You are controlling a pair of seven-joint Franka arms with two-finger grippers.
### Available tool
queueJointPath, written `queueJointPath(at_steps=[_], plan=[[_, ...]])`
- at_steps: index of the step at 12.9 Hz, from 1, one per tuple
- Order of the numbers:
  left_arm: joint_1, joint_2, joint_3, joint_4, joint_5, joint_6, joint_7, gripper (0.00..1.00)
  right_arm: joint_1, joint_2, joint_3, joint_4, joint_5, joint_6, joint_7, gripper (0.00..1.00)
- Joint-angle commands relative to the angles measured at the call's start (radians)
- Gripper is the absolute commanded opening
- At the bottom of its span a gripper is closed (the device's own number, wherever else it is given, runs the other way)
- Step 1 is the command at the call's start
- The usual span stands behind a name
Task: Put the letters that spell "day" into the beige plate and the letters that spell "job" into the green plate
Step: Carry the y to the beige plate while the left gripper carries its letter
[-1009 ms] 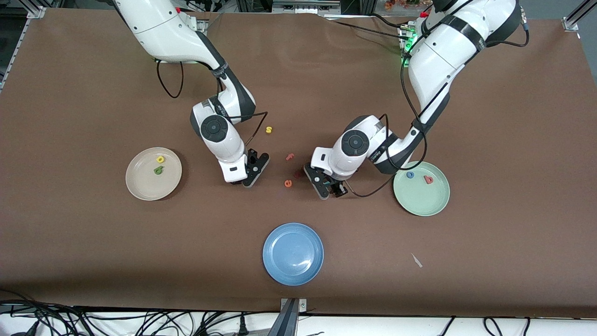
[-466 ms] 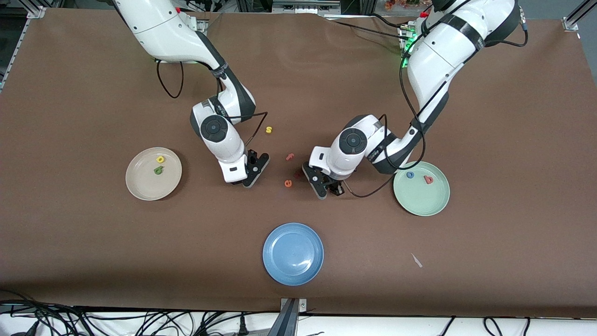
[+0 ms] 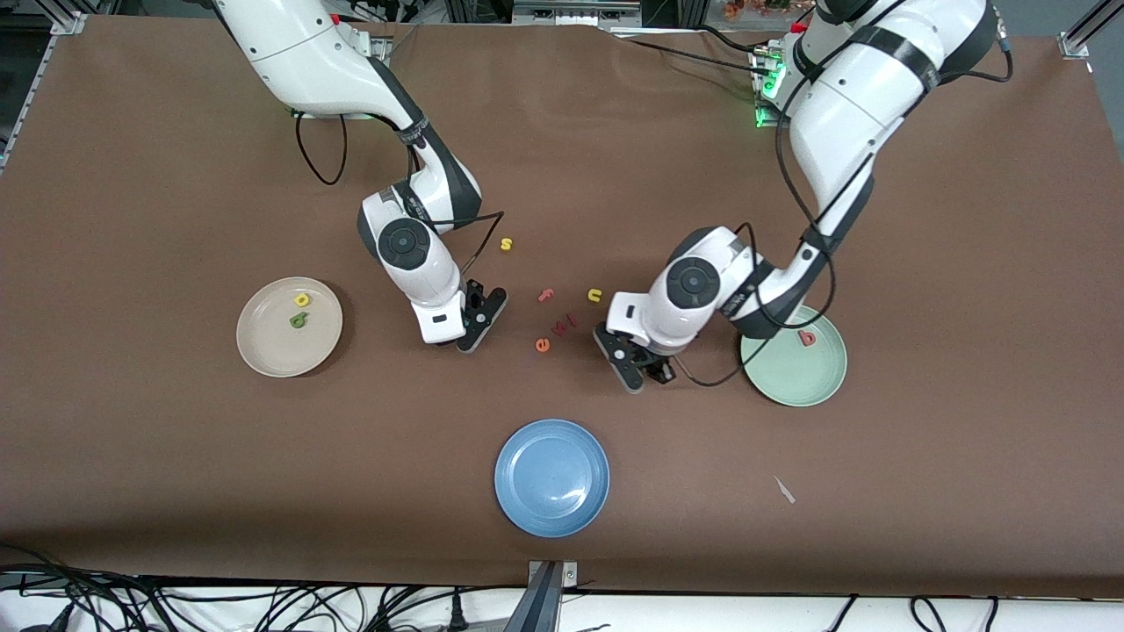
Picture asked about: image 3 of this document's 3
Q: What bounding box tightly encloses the brown table cover sheet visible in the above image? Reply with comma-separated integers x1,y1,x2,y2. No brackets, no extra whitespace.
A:
0,16,1124,598

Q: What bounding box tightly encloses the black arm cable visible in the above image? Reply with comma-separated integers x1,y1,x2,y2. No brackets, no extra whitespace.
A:
294,112,506,277
676,53,1015,389

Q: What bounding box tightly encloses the aluminium frame rail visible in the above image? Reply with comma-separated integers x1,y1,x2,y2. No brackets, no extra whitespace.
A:
512,0,644,27

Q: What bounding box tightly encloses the blue round plate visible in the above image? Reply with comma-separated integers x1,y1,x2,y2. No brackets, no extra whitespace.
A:
494,418,611,538

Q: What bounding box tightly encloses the grey camera mount pole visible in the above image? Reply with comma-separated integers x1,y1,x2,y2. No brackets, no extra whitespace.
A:
505,562,565,632

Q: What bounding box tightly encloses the straight black table cable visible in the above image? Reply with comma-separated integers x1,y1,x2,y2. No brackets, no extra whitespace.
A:
615,35,767,80

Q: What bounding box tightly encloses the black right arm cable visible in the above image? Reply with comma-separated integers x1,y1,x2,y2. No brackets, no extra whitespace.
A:
294,112,506,277

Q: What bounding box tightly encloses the aluminium corner profile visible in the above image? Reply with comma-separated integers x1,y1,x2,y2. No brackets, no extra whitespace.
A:
1058,0,1124,61

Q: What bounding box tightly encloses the pale green round plate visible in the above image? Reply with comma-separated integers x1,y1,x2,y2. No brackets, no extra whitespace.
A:
740,305,849,408

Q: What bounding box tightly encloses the looped black floor cable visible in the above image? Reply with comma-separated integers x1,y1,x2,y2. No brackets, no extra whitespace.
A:
907,595,951,632

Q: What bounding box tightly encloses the thick black floor cable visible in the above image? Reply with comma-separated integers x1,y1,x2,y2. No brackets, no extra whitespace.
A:
0,542,185,632

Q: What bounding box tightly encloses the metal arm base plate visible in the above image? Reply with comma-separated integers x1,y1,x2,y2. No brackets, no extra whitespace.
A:
749,44,791,129

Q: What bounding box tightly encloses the beige round plate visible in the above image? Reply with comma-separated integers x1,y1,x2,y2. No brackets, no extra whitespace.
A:
235,276,344,379

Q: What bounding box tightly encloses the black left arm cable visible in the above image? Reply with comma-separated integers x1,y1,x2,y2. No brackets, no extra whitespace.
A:
676,53,1015,389

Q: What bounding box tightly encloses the curved black table cable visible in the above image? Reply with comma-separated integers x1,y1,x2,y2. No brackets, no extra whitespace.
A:
694,25,774,55

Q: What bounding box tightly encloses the aluminium table side rail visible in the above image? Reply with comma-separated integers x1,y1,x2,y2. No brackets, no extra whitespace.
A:
0,33,55,172

